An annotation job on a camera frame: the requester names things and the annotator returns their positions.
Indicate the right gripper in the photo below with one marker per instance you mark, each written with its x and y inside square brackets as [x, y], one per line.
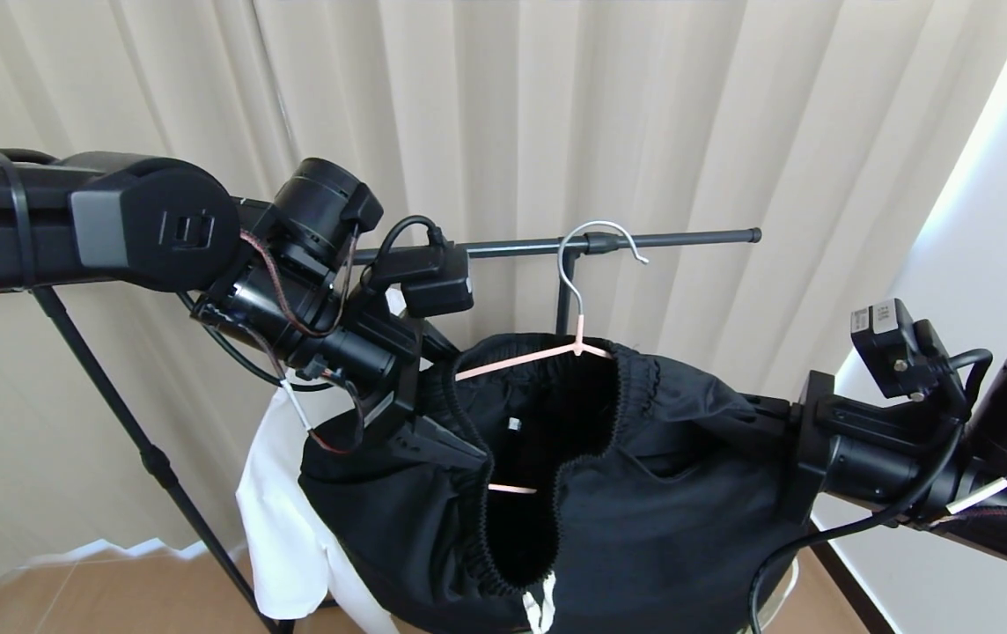
[882, 449]

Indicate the white laundry basket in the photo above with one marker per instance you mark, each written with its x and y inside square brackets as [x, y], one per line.
[795, 577]

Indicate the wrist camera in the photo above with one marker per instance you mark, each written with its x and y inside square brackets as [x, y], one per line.
[433, 286]
[891, 352]

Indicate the white printed T-shirt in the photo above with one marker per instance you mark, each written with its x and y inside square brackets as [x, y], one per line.
[283, 563]

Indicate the black clothes rack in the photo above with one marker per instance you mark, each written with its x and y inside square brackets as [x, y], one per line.
[688, 238]

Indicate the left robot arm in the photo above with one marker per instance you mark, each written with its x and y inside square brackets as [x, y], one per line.
[116, 220]

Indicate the black garment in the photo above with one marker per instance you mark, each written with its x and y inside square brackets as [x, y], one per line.
[688, 493]

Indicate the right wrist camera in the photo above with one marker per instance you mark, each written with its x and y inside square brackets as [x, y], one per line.
[891, 352]

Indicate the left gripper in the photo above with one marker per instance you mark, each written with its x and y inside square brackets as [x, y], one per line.
[354, 352]

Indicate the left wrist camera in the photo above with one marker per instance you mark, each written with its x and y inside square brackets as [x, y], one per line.
[433, 286]

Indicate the pink clothes hanger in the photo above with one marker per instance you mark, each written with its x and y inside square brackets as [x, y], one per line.
[576, 339]

